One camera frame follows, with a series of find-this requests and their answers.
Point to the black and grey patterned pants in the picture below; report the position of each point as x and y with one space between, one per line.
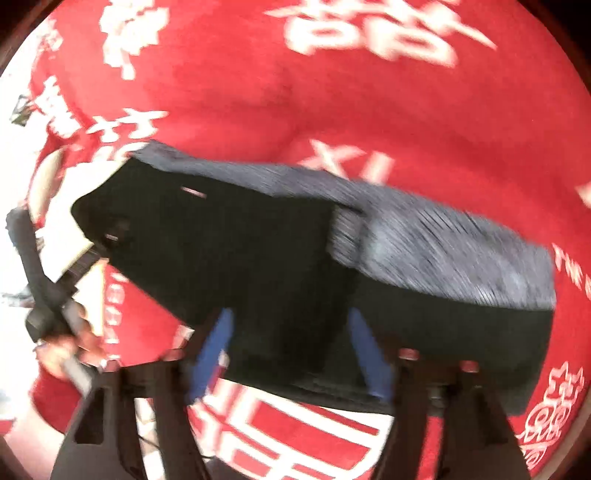
293 252

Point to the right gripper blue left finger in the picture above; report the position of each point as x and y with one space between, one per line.
202 355

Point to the person's left hand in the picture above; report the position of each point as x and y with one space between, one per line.
84 345

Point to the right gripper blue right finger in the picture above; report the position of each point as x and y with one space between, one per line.
377 372

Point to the red blanket with white characters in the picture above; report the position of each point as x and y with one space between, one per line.
474 105

